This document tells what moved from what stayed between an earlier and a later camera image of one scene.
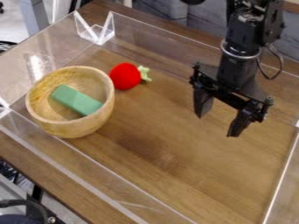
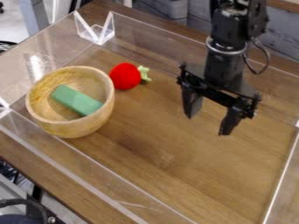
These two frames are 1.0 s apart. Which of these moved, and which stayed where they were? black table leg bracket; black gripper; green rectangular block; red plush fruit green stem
Moved: black gripper
Stayed: black table leg bracket; green rectangular block; red plush fruit green stem
